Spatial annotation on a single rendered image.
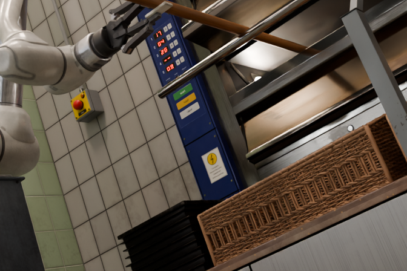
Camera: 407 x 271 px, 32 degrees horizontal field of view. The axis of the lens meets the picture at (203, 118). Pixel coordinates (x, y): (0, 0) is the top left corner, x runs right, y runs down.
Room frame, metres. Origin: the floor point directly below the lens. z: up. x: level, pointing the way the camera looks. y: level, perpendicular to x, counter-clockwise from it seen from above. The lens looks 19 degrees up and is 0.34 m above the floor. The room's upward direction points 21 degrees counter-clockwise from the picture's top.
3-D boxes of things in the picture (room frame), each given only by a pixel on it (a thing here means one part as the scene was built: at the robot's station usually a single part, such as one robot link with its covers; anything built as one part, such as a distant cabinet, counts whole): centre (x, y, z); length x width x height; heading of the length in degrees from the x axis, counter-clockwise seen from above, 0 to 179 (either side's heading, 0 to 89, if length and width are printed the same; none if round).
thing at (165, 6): (1.56, 0.01, 1.18); 0.07 x 0.03 x 0.01; 59
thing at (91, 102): (2.62, 0.42, 1.46); 0.10 x 0.07 x 0.10; 58
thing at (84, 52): (1.68, 0.21, 1.20); 0.09 x 0.06 x 0.09; 149
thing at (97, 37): (1.64, 0.14, 1.20); 0.09 x 0.07 x 0.08; 59
